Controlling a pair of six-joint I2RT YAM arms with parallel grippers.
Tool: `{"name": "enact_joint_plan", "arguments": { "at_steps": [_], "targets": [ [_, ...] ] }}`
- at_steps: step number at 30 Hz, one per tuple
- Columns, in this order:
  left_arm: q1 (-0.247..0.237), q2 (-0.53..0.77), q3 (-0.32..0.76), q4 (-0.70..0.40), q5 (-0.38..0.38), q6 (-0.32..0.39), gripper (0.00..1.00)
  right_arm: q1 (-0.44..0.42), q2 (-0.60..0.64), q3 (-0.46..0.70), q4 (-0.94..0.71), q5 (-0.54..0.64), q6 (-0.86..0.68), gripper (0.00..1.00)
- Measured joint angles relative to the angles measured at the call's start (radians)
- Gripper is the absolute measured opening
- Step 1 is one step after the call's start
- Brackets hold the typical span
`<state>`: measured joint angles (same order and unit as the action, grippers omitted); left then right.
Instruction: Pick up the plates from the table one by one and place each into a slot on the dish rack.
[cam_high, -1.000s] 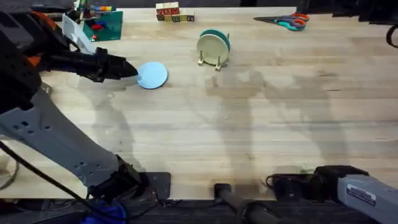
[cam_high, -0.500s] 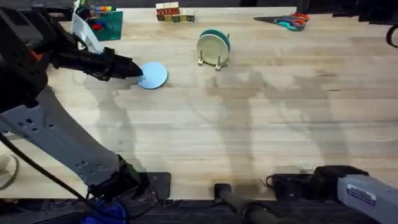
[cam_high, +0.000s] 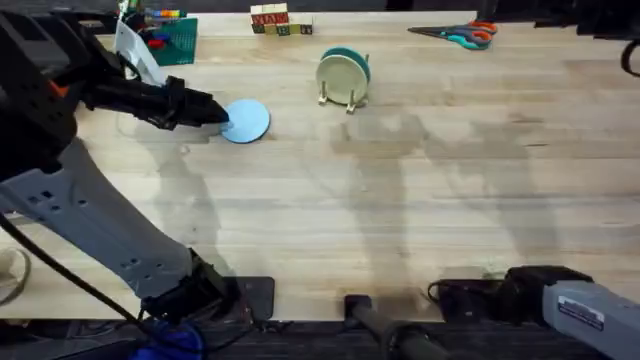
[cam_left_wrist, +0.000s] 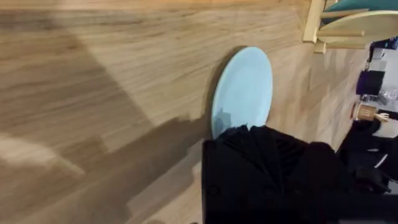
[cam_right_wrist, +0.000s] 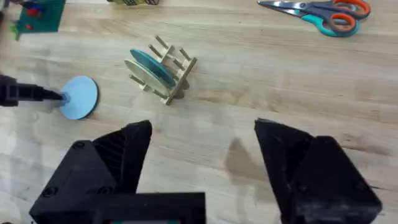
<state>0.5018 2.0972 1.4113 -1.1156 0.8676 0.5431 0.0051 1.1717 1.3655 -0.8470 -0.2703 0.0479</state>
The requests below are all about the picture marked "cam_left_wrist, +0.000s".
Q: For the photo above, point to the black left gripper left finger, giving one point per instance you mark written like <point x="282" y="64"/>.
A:
<point x="245" y="161"/>

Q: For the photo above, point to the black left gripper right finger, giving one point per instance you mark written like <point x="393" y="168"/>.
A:
<point x="298" y="168"/>

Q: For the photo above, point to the wooden peg rack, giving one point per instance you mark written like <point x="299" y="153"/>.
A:
<point x="314" y="21"/>

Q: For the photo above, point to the person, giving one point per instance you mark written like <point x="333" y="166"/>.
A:
<point x="360" y="146"/>

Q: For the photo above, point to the light blue plate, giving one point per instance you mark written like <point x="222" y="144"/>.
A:
<point x="244" y="88"/>

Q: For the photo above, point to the brown paper cup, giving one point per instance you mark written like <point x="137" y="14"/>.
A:
<point x="365" y="112"/>

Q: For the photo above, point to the person's hand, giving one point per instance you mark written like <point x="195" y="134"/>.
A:
<point x="383" y="117"/>

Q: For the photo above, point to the dark purple box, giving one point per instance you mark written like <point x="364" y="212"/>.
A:
<point x="370" y="82"/>

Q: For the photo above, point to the cream plate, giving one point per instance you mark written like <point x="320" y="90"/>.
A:
<point x="377" y="26"/>

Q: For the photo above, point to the teal plate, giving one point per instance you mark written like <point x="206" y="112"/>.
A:
<point x="363" y="4"/>

